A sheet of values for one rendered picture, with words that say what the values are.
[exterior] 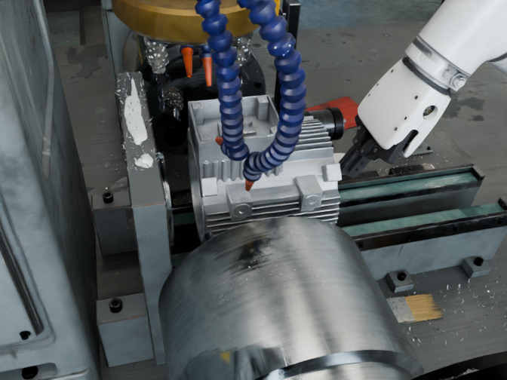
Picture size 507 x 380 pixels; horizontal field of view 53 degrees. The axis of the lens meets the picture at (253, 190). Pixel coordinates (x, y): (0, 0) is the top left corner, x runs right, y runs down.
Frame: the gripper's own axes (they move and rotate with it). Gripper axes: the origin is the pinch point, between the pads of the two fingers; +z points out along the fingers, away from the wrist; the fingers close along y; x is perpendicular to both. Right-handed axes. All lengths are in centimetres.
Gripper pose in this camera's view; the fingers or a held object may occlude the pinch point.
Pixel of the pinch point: (353, 162)
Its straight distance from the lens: 74.1
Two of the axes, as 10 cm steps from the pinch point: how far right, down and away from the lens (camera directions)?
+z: -5.3, 7.1, 4.7
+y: -2.5, -6.6, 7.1
